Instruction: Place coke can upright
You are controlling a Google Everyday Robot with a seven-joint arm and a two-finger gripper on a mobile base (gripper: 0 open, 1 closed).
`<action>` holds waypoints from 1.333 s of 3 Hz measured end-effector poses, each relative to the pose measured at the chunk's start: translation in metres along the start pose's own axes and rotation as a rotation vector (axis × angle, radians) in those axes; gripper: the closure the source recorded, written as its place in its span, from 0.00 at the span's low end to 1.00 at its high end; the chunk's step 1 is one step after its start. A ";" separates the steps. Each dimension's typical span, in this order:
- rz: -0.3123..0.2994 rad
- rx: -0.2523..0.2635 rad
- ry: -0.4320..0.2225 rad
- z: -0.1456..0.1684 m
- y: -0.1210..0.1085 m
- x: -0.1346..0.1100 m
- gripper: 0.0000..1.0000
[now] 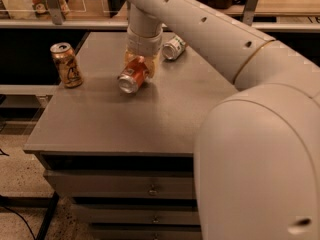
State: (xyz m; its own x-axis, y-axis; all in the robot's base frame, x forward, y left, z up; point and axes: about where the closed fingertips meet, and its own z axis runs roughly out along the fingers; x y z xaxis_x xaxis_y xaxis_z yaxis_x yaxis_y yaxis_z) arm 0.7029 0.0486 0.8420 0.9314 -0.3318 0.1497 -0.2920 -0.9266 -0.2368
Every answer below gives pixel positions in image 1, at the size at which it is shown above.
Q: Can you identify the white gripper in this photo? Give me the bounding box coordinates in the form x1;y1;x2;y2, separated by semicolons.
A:
124;28;163;78

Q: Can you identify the red coke can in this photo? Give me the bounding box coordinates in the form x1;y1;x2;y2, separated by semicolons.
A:
118;56;149;94

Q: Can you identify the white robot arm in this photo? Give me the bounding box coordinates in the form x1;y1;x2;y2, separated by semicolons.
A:
128;0;320;240

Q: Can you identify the white green soda can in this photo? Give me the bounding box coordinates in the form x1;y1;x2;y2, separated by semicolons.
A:
162;35;186;61

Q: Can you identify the gold brown soda can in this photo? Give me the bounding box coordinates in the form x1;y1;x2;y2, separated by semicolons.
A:
50;42;83;88

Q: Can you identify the grey metal railing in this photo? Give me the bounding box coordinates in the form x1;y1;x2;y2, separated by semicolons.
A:
0;0;320;33

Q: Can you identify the grey drawer cabinet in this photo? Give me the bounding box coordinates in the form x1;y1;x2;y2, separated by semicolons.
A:
24;32;236;240

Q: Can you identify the top drawer knob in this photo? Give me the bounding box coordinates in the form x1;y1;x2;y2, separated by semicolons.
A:
148;185;158;196

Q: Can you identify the black floor cable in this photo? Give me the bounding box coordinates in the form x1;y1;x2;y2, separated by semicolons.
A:
0;203;37;240

